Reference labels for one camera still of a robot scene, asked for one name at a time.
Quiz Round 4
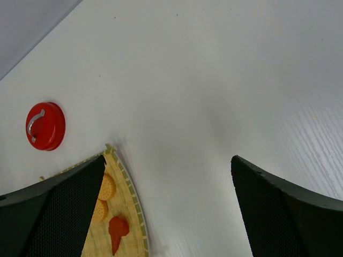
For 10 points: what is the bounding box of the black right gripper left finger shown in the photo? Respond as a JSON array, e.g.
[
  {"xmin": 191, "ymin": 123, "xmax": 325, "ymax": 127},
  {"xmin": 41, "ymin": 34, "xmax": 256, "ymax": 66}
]
[{"xmin": 1, "ymin": 155, "xmax": 106, "ymax": 256}]

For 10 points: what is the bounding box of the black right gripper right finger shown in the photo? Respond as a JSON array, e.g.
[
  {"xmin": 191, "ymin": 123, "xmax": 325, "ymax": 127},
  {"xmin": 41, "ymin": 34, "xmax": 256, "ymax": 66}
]
[{"xmin": 231, "ymin": 155, "xmax": 342, "ymax": 256}]

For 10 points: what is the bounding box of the round yellow biscuit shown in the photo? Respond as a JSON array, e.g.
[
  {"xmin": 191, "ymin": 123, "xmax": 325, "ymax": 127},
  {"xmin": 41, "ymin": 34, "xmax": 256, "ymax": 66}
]
[
  {"xmin": 98, "ymin": 173, "xmax": 116, "ymax": 201},
  {"xmin": 92, "ymin": 199, "xmax": 108, "ymax": 222}
]

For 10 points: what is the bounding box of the red chicken wing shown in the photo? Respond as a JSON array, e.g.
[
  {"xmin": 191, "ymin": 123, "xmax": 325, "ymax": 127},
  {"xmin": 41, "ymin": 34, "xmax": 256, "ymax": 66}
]
[{"xmin": 108, "ymin": 216, "xmax": 129, "ymax": 256}]

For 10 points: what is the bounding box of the red round lid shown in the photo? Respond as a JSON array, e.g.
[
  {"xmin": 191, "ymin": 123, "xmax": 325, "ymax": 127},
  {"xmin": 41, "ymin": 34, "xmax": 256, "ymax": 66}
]
[{"xmin": 26, "ymin": 102, "xmax": 66, "ymax": 151}]

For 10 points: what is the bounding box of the woven bamboo mat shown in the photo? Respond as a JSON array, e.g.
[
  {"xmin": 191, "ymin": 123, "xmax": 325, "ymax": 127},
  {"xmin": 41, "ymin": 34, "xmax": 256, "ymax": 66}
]
[{"xmin": 39, "ymin": 143, "xmax": 150, "ymax": 257}]

